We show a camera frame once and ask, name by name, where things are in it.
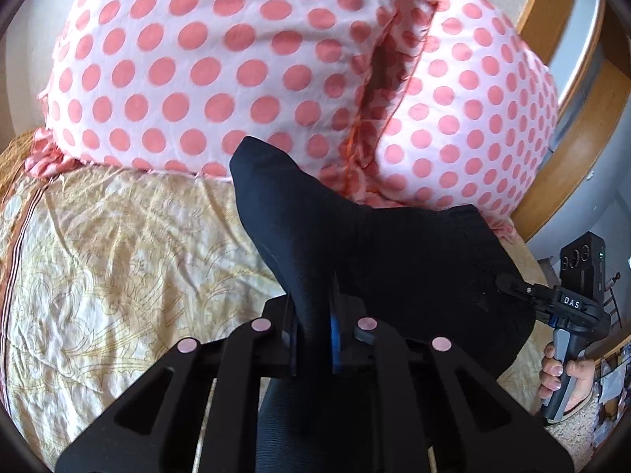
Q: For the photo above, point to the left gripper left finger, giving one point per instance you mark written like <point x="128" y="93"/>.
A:
<point x="196" y="408"/>

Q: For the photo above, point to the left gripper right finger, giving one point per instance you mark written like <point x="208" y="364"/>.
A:
<point x="431" y="408"/>

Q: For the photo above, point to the black pants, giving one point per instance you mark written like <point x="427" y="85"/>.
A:
<point x="425" y="273"/>

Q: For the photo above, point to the cream patterned bed quilt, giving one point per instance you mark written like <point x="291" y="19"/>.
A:
<point x="102" y="271"/>

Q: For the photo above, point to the pink polka dot pillow right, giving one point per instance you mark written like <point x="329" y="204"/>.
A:
<point x="463" y="115"/>

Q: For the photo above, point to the pink polka dot pillow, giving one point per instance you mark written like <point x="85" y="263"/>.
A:
<point x="463" y="115"/>
<point x="176" y="85"/>

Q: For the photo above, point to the pink polka dot pillow left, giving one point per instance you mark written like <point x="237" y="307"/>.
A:
<point x="176" y="85"/>

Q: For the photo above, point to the wooden door frame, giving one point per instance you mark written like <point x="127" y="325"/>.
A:
<point x="586" y="44"/>

